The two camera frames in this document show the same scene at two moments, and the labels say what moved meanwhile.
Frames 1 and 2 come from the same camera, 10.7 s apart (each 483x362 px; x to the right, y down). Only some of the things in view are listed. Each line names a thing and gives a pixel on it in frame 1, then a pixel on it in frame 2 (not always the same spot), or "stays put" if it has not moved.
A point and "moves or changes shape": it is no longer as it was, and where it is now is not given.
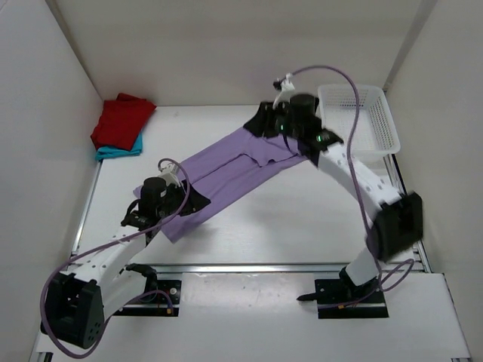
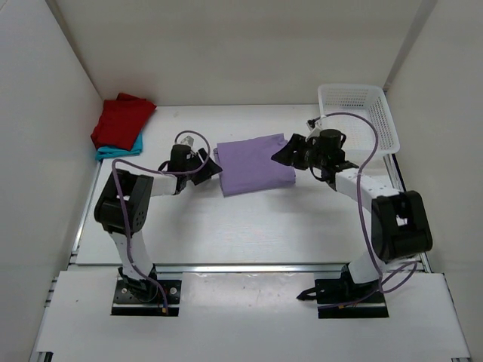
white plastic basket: (376, 135) stays put
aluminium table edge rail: (247, 268) stays put
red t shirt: (121, 121) stays put
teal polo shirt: (107, 152) stays put
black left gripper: (196, 201) → (211, 169)
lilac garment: (244, 159) moves or changes shape
